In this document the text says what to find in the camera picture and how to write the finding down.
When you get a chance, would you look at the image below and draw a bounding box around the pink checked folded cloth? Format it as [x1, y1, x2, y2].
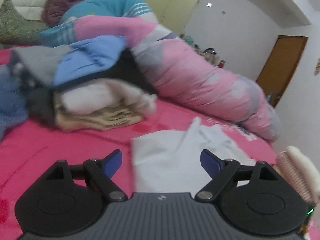
[272, 152, 313, 204]

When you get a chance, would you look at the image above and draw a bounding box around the cream folded fleece cloth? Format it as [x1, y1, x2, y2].
[287, 146, 319, 204]

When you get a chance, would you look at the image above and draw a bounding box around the pink floral bed blanket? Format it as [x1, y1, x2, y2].
[0, 45, 320, 240]

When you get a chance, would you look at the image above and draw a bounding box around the black garment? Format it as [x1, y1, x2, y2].
[26, 51, 157, 127]

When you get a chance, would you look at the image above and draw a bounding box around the beige folded garment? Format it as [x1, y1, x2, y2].
[54, 95, 143, 132]

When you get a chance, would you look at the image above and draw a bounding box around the white fleece folded garment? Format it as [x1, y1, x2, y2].
[60, 78, 157, 115]

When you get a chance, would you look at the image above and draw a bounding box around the brown wooden door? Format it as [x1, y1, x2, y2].
[256, 35, 308, 107]

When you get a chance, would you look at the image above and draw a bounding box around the grey folded garment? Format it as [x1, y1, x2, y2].
[8, 45, 71, 88]

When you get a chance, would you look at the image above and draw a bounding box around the light blue jacket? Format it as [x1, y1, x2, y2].
[53, 35, 127, 87]

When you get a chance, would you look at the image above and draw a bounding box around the pink grey rolled quilt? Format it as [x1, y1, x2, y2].
[74, 15, 280, 142]

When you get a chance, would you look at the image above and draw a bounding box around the green patterned pillow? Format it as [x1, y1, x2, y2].
[1, 0, 48, 46]

